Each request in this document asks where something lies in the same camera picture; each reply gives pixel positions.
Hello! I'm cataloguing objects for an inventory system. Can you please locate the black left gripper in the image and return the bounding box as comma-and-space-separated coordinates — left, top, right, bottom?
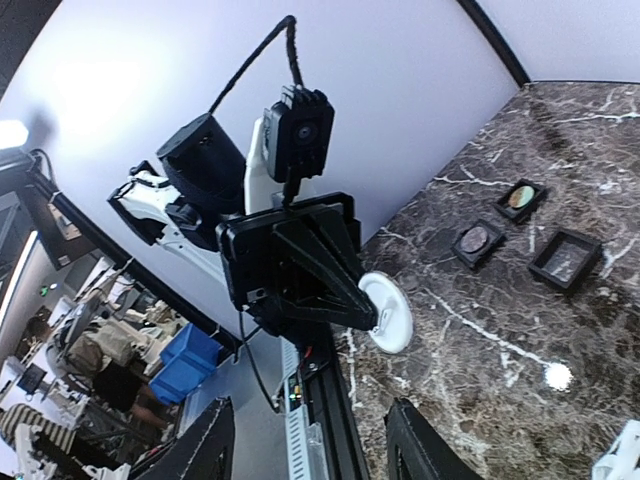
216, 192, 377, 335

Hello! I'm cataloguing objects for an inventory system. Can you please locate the black square box right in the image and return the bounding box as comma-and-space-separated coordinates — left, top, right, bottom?
528, 228, 602, 294

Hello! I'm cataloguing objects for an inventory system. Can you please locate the striped black white garment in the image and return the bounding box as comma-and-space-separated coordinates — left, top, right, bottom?
591, 420, 640, 480

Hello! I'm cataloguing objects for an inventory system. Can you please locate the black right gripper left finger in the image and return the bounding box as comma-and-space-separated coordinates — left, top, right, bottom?
129, 397, 235, 480

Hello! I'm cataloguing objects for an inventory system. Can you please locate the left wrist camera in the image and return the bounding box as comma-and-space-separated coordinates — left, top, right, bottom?
244, 85, 335, 214

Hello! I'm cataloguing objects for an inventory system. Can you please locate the black square box rear left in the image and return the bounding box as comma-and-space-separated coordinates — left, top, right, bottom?
494, 178, 548, 224

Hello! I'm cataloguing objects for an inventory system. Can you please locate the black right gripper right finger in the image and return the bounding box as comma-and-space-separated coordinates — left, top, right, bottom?
385, 398, 480, 480

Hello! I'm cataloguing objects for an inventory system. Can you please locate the green round brooch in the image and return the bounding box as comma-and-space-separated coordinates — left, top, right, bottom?
506, 185, 538, 211

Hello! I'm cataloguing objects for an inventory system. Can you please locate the blue plastic bin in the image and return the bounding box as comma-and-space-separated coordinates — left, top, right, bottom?
149, 324, 220, 405

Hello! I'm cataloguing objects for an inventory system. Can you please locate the person in background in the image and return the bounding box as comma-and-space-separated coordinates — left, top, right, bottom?
92, 361, 169, 430

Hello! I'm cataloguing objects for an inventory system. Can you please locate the black square box front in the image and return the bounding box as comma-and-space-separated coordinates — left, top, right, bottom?
451, 219, 506, 270

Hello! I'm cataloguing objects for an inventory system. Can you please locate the white slotted cable duct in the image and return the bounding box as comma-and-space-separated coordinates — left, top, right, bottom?
281, 339, 329, 480

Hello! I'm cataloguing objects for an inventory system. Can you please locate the black left frame post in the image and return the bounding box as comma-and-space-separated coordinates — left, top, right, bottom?
456, 0, 531, 88

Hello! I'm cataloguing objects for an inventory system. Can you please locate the purple round brooch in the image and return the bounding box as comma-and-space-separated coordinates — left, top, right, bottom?
459, 224, 496, 254

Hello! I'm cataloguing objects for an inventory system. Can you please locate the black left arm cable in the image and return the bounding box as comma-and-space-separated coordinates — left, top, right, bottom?
208, 14, 307, 116

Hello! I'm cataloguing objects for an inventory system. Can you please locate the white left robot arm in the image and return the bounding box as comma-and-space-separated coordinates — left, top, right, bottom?
109, 108, 379, 341

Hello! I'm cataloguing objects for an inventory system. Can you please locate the black square box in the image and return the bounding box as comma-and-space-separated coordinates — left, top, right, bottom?
494, 178, 548, 224
528, 228, 602, 294
451, 219, 506, 270

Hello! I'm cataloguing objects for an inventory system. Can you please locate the black front table rail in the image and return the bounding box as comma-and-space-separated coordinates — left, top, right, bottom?
300, 324, 369, 480

